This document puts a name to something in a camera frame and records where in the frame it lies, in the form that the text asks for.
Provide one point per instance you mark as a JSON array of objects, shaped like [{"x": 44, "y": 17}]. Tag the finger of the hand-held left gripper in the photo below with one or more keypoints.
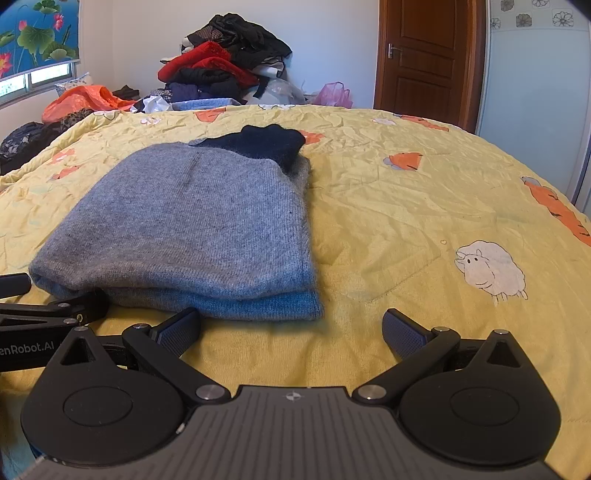
[
  {"x": 14, "y": 286},
  {"x": 78, "y": 309}
]

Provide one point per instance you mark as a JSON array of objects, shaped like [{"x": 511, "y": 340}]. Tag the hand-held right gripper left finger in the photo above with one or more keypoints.
[{"x": 178, "y": 332}]

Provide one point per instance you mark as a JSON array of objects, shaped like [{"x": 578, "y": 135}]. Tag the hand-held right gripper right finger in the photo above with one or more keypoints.
[{"x": 404, "y": 334}]

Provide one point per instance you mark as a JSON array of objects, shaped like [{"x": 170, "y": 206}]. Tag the grey sweater with navy sleeves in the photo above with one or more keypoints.
[{"x": 194, "y": 221}]

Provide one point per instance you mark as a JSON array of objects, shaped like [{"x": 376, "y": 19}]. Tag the pile of clothes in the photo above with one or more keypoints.
[{"x": 244, "y": 34}]

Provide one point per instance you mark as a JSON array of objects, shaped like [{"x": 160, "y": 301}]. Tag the yellow printed blanket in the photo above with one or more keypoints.
[{"x": 415, "y": 221}]

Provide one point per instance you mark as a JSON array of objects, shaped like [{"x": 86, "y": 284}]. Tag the dark floral cloth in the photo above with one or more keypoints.
[{"x": 25, "y": 143}]

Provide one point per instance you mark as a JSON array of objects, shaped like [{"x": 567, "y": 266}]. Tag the leopard-print cloth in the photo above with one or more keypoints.
[{"x": 76, "y": 119}]

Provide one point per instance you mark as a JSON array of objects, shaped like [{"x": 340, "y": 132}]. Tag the orange plastic bag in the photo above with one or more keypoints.
[{"x": 83, "y": 101}]

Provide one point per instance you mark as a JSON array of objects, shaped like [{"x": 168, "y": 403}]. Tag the window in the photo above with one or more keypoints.
[{"x": 37, "y": 81}]

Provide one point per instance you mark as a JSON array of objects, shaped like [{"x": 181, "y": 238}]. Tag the floral pillow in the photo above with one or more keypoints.
[{"x": 71, "y": 83}]

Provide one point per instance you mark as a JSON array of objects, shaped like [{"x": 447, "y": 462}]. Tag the white crumpled plastic bag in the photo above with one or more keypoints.
[{"x": 152, "y": 104}]

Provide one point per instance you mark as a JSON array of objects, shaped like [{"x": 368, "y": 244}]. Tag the small black garment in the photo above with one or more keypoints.
[{"x": 125, "y": 92}]

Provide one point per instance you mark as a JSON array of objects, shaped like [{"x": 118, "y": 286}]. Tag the light blue knit garment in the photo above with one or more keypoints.
[{"x": 203, "y": 105}]

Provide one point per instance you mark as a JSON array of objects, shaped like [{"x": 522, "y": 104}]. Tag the navy garment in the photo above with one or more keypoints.
[{"x": 194, "y": 91}]

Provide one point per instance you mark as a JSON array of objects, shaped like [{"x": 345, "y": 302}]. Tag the pink plastic bag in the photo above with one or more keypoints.
[{"x": 332, "y": 96}]

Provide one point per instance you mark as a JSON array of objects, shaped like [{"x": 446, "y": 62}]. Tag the lotus-print window blind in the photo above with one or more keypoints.
[{"x": 37, "y": 32}]

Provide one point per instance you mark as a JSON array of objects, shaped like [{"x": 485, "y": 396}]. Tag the black fuzzy garment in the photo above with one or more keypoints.
[{"x": 203, "y": 74}]

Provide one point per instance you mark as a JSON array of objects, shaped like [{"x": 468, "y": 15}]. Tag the clear plastic bag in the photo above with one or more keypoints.
[{"x": 281, "y": 92}]

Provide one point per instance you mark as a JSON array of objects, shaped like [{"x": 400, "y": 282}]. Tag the brown wooden door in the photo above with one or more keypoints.
[{"x": 425, "y": 69}]

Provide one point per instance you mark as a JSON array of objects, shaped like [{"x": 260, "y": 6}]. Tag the white flower-print wardrobe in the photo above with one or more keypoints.
[{"x": 535, "y": 101}]

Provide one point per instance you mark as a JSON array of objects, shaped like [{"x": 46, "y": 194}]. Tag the red fuzzy garment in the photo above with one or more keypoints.
[{"x": 207, "y": 60}]

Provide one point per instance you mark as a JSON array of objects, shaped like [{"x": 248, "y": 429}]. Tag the brown wooden door frame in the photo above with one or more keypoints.
[{"x": 480, "y": 69}]

